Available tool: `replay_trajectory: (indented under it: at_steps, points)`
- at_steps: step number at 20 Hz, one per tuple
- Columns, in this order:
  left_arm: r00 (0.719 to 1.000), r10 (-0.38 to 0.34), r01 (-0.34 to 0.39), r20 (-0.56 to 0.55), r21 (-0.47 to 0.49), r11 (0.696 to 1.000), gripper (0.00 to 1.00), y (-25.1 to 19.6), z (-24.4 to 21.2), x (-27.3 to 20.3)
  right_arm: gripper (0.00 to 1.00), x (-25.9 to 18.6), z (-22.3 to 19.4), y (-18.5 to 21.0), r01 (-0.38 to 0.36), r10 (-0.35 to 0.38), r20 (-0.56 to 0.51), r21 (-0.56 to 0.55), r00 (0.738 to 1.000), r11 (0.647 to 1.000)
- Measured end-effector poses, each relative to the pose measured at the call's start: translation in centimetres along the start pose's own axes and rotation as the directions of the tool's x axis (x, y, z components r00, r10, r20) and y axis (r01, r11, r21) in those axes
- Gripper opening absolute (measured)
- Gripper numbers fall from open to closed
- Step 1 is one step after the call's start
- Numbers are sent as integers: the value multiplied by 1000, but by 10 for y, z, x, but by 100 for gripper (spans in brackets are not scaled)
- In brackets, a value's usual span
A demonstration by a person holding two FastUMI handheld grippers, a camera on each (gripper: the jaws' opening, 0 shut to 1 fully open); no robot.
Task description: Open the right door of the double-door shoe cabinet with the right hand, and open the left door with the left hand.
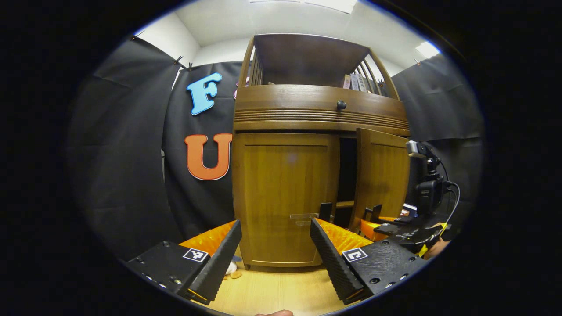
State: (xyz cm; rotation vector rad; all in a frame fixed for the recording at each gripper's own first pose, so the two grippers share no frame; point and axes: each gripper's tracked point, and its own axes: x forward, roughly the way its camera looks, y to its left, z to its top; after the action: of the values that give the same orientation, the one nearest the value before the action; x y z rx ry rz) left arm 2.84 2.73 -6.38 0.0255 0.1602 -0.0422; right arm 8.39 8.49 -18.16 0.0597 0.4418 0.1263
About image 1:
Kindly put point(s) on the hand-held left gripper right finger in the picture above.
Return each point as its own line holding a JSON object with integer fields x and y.
{"x": 333, "y": 263}

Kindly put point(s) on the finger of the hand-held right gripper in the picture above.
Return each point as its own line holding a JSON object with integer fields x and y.
{"x": 395, "y": 229}
{"x": 404, "y": 218}

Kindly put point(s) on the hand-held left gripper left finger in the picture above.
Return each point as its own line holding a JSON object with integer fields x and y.
{"x": 219, "y": 263}

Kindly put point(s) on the wooden shoe cabinet door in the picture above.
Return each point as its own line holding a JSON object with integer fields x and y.
{"x": 281, "y": 184}
{"x": 382, "y": 175}

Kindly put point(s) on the wooden double-door shoe cabinet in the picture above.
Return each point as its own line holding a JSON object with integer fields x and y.
{"x": 307, "y": 57}

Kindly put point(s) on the wooden cabinet drawer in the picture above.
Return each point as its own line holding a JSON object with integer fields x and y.
{"x": 281, "y": 103}

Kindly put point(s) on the white and blue box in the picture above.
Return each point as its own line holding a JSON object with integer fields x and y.
{"x": 409, "y": 209}

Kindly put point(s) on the penguin plush toy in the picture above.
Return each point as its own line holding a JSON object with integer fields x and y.
{"x": 232, "y": 268}

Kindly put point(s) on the wooden inner shelf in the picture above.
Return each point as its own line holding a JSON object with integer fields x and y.
{"x": 345, "y": 204}

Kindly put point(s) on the black drawer knob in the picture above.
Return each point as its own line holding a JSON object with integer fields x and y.
{"x": 341, "y": 105}

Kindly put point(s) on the patterned book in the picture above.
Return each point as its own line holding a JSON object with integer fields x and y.
{"x": 362, "y": 83}

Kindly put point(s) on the grey book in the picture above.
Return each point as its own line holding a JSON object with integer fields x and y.
{"x": 354, "y": 82}

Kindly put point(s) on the pink book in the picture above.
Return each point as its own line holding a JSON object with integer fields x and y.
{"x": 347, "y": 82}

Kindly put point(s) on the small ceiling light panel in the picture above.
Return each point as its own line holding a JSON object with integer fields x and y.
{"x": 428, "y": 49}

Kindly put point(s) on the black backdrop cloth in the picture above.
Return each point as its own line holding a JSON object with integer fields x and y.
{"x": 123, "y": 153}

